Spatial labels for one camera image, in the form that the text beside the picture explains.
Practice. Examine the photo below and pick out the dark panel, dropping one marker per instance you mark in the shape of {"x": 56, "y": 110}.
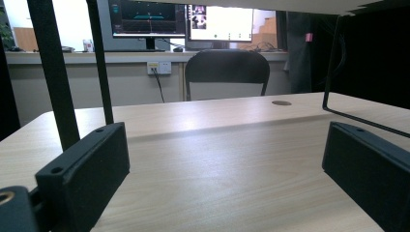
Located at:
{"x": 6, "y": 96}

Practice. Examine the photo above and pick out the green potted plant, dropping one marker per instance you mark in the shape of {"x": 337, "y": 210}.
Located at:
{"x": 5, "y": 32}

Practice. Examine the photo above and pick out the monitor with white screen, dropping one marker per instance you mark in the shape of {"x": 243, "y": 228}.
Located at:
{"x": 222, "y": 22}

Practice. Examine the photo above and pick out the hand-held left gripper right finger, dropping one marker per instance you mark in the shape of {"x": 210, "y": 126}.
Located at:
{"x": 370, "y": 174}

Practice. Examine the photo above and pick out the dark curtain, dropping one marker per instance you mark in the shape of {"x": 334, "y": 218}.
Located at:
{"x": 370, "y": 64}

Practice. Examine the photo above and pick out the grey counter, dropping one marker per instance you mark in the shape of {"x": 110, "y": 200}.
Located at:
{"x": 129, "y": 57}

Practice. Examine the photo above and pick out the black chair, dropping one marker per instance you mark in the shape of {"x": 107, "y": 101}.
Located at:
{"x": 225, "y": 66}

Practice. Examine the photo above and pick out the white cup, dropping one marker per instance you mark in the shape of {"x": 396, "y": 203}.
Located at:
{"x": 87, "y": 45}

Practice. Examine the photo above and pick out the small cardboard box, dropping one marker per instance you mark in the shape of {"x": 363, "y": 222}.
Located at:
{"x": 24, "y": 38}

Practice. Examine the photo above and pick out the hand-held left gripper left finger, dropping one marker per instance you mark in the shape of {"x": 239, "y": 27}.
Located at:
{"x": 85, "y": 170}

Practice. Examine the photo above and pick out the dark flat object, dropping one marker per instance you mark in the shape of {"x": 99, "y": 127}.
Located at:
{"x": 68, "y": 49}

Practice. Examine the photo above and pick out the pink tag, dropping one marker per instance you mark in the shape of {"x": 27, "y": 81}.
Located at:
{"x": 309, "y": 37}

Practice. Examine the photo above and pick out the large cardboard box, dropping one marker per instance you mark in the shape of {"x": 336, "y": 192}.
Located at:
{"x": 267, "y": 32}

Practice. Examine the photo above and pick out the black computer mouse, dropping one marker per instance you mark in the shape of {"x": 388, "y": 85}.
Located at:
{"x": 178, "y": 49}

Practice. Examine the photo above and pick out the white wall socket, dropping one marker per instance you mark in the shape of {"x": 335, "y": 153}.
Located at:
{"x": 164, "y": 67}

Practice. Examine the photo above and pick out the monitor with dark screen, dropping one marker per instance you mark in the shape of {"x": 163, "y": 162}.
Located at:
{"x": 148, "y": 19}

